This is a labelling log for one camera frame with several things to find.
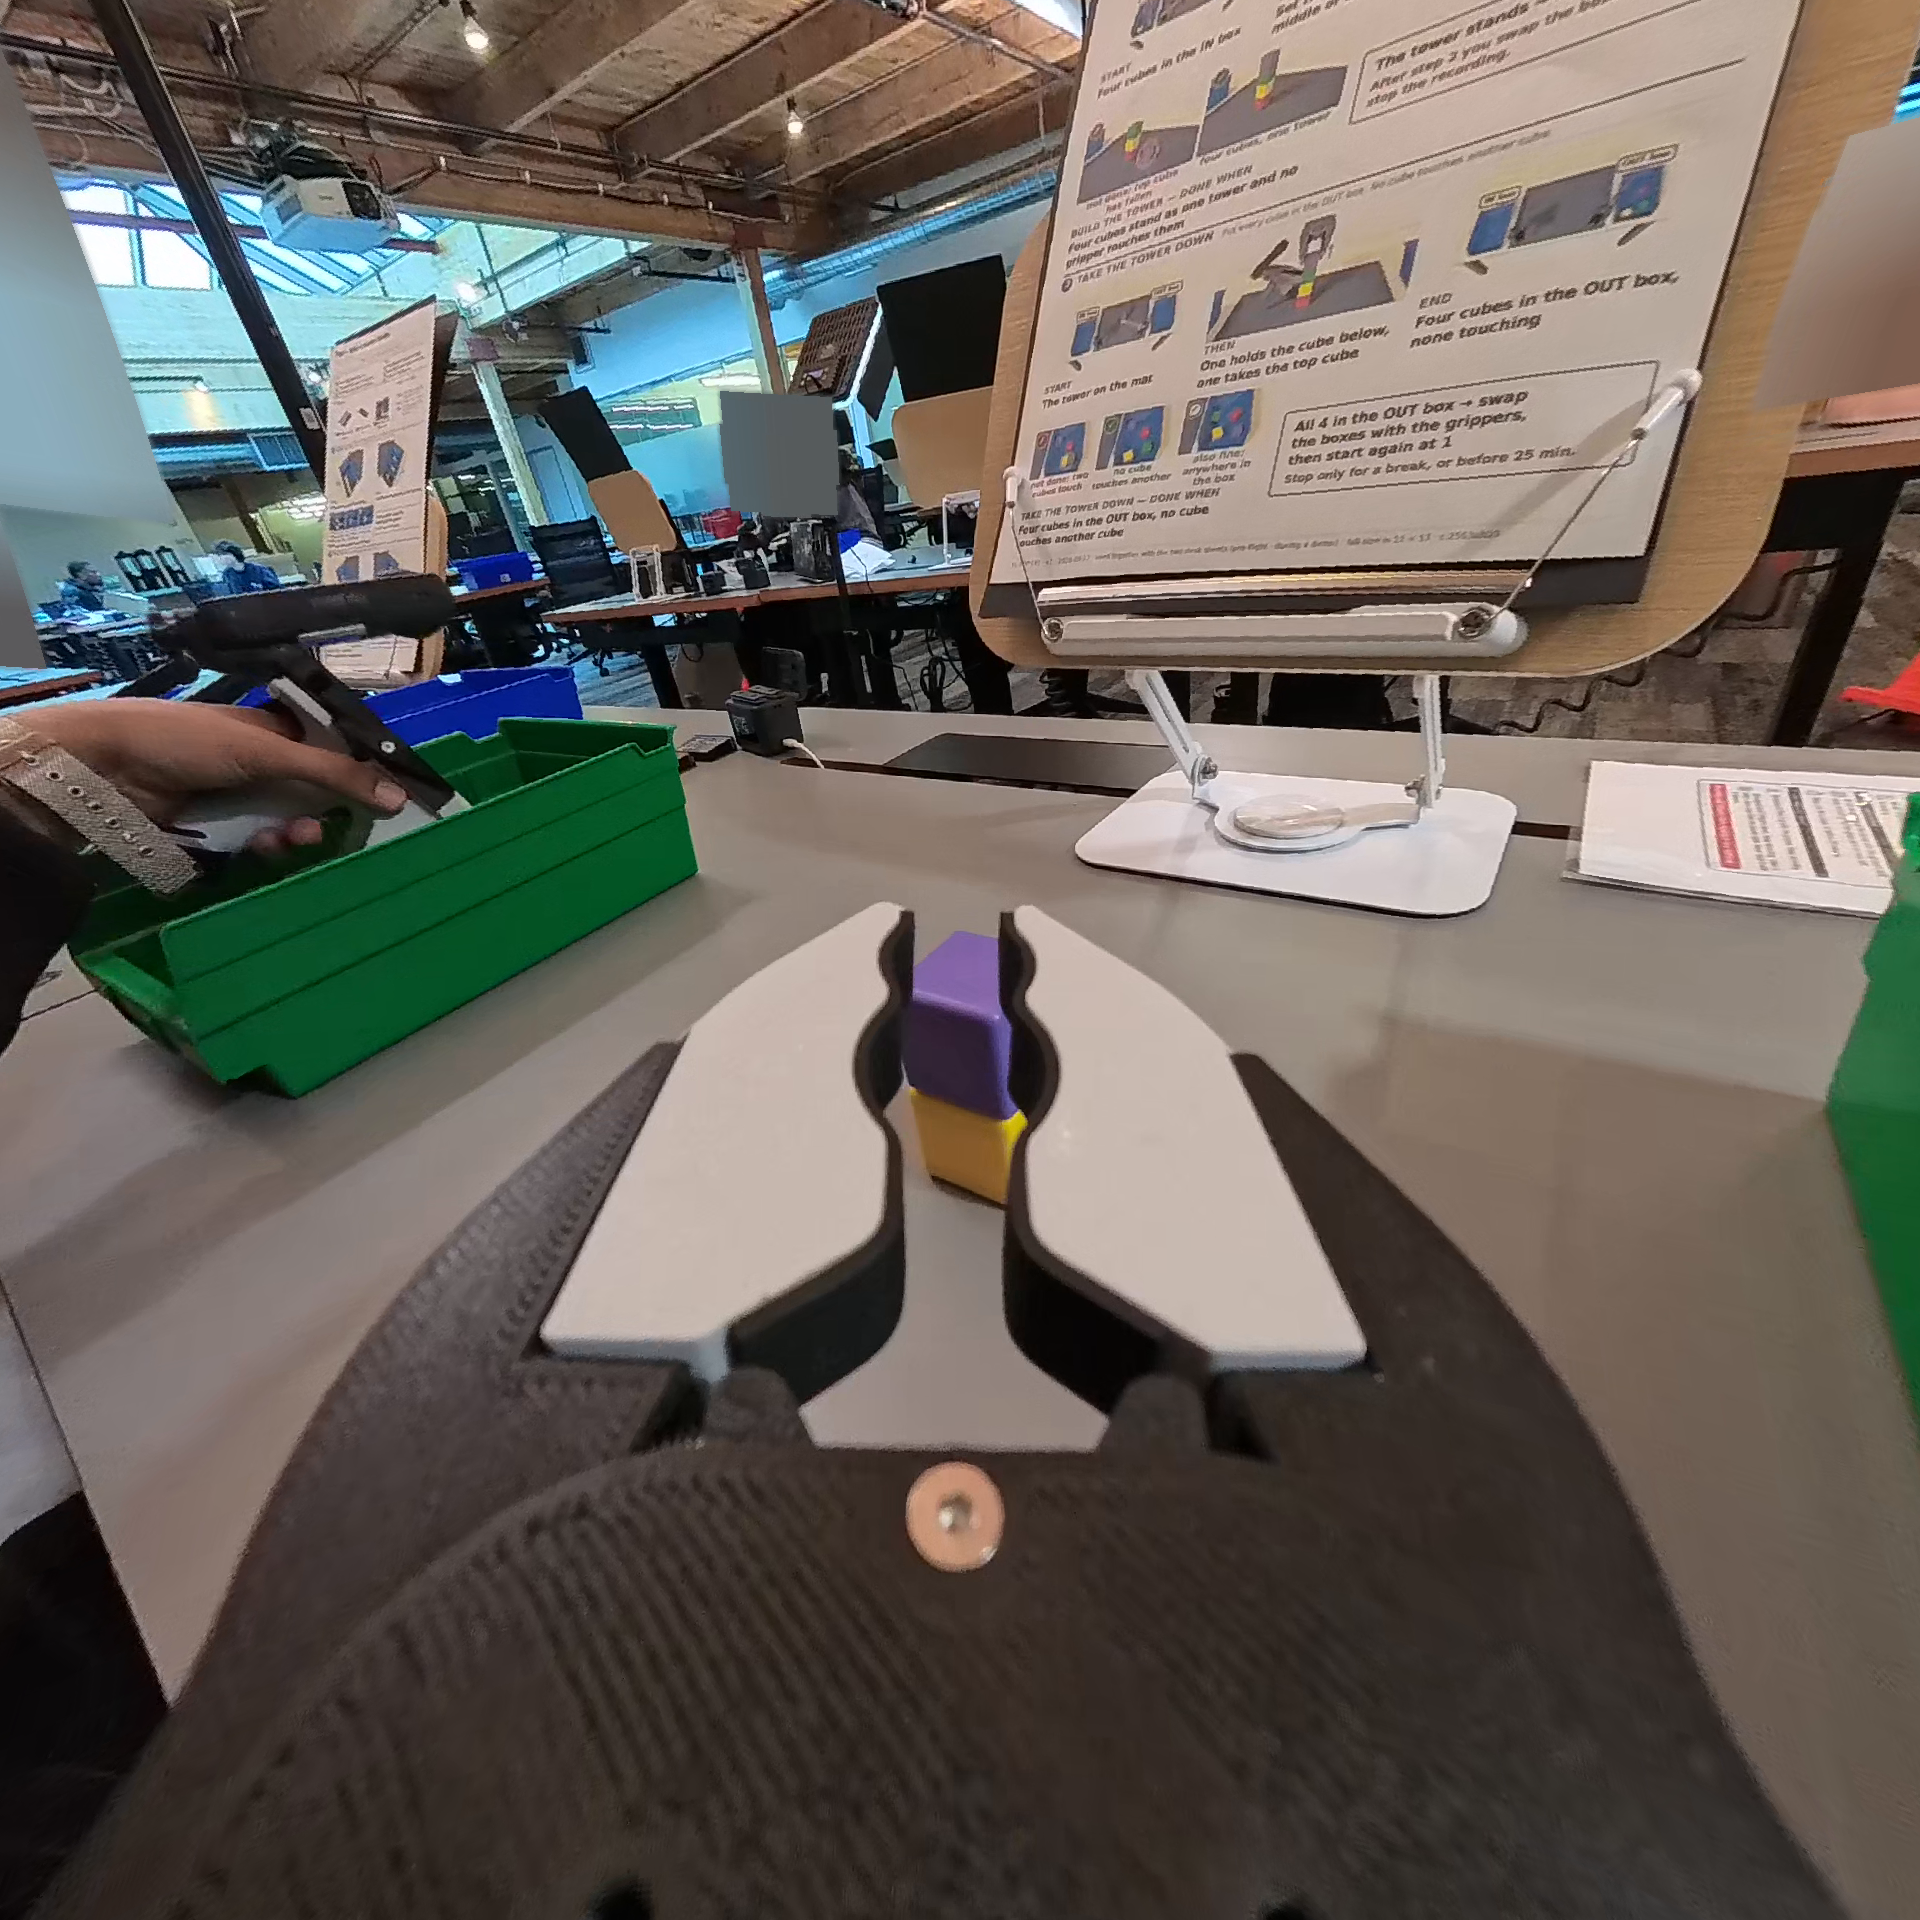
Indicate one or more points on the purple cube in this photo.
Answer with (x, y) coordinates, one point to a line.
(962, 1036)

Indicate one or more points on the small black box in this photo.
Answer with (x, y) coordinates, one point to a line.
(704, 746)

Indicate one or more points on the person's dark clothed body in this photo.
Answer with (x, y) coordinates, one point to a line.
(60, 1725)

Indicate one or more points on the blue storage bin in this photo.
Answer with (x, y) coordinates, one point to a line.
(495, 695)
(495, 569)

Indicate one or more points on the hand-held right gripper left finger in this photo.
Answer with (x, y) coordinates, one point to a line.
(720, 1187)

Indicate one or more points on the green plastic bin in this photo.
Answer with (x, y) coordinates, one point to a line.
(451, 898)
(1881, 1125)

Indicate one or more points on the black charger box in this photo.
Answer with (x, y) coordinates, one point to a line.
(765, 718)

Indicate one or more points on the wooden top office table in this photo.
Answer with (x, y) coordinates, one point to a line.
(673, 609)
(1846, 450)

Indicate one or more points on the person's left forearm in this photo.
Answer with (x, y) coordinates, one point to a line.
(29, 933)

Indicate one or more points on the white ceiling projector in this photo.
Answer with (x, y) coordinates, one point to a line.
(324, 210)

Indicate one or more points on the laminated paper sheet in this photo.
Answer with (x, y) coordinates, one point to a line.
(1651, 824)

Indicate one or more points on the document stand with white base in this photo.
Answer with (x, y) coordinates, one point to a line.
(616, 493)
(1349, 856)
(375, 450)

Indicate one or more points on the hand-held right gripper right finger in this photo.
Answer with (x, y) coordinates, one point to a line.
(1187, 1199)

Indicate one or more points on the yellow cube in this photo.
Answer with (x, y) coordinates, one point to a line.
(966, 1148)

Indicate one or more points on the black desk mat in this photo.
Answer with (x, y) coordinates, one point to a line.
(1021, 760)

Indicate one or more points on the orange traffic cone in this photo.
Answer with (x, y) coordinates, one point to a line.
(1881, 703)

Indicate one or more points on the printed instruction sheet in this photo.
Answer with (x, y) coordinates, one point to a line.
(1349, 376)

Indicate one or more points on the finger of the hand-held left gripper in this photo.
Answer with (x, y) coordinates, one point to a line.
(396, 829)

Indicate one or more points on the person's left hand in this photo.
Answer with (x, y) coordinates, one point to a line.
(180, 750)

